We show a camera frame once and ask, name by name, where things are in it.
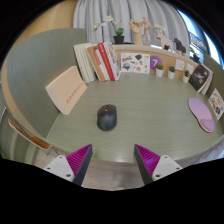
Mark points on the white orchid in black pot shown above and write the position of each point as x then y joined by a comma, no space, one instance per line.
118,39

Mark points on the green felt desk divider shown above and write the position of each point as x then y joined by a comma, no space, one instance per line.
36,63
216,73

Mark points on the tan cover book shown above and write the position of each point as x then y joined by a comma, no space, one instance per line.
93,63

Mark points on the white wall socket plate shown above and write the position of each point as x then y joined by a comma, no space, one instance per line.
180,65
189,68

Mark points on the beige booklet with red text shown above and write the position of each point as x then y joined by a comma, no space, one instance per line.
65,90

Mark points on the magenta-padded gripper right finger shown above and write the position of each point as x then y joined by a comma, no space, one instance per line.
165,165

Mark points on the white orchid behind horses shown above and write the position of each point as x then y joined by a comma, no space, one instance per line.
160,29

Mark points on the wooden hand model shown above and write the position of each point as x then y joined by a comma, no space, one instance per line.
136,31

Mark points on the purple round number sign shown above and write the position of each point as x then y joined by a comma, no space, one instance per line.
155,61

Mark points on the black computer mouse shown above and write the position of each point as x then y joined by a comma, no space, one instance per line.
106,117

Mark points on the wooden chair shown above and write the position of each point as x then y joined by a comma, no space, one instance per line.
30,136

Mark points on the purple mouse pad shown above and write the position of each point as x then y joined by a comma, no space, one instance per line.
200,113

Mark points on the red spine book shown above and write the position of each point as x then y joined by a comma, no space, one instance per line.
106,61

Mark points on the black wooden horse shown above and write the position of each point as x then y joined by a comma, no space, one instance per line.
179,45

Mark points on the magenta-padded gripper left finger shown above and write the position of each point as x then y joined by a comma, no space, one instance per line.
60,165

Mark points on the small plant in white pot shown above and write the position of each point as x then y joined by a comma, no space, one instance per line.
186,79
159,72
171,74

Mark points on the black cover book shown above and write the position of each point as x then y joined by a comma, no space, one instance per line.
199,77

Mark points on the white sticker sheet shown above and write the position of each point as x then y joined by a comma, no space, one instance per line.
135,63

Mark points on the colourful food sticker sheet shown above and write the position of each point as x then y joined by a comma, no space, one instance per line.
217,103

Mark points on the pink wooden horse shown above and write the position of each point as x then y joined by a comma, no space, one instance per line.
165,41

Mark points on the wooden mannequin figure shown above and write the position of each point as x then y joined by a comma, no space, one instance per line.
146,30

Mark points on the large white orchid black pot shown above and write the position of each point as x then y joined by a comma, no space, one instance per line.
195,56

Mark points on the dark framed window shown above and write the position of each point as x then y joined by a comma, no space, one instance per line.
200,38

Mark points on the grey curtain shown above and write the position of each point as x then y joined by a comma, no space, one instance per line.
126,11

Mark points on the white book stack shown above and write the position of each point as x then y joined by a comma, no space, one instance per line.
83,61

